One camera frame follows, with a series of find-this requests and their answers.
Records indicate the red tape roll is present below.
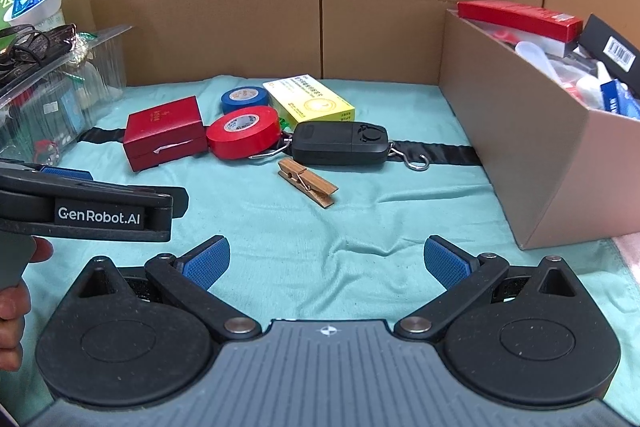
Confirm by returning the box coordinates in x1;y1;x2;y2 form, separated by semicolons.
206;106;285;162

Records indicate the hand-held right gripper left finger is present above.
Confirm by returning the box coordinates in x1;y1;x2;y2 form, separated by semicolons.
65;235;263;342

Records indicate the green tinsel ribbon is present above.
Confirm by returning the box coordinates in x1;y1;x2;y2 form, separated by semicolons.
67;32;98;82

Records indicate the yellow medicine box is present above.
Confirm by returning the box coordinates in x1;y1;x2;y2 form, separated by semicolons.
262;73;356;128

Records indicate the black cable bundle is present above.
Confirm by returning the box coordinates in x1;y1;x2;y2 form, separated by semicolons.
0;24;78;78

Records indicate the black car key fob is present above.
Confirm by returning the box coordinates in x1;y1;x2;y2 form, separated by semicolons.
247;121;430;172

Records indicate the small red gift box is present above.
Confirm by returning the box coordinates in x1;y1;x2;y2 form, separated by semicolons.
123;96;208;172

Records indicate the white plastic scoop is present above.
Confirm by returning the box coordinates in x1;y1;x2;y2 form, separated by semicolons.
515;41;563;80

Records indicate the black box with barcode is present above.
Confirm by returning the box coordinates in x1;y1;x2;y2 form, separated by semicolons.
577;13;640;78

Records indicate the white bowl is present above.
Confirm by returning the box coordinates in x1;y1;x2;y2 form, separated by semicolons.
5;0;66;28

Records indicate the blue box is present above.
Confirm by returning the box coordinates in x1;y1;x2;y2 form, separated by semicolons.
600;79;640;120

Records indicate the white box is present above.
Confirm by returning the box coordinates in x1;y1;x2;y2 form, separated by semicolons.
439;9;640;251

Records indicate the pink cloth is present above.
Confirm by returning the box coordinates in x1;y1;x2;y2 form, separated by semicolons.
612;234;640;288

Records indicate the flat red box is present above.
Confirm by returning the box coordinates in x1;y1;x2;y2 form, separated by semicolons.
456;0;585;42

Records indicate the wooden clothespin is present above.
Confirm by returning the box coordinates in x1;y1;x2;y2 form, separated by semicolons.
278;158;339;210

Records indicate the blue tape roll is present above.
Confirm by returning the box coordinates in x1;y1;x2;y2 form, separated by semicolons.
220;86;273;116

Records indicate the clear plastic container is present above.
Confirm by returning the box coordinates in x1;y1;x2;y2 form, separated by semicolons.
0;24;133;168

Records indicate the teal cloth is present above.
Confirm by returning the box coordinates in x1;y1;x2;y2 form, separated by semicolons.
0;74;640;427

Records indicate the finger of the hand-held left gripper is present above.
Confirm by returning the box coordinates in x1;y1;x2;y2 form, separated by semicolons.
0;162;95;184
150;186;190;221

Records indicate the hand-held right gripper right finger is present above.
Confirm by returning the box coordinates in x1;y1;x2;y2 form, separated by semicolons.
395;235;588;342

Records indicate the person's left hand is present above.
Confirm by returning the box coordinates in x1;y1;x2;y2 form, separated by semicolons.
0;237;54;373

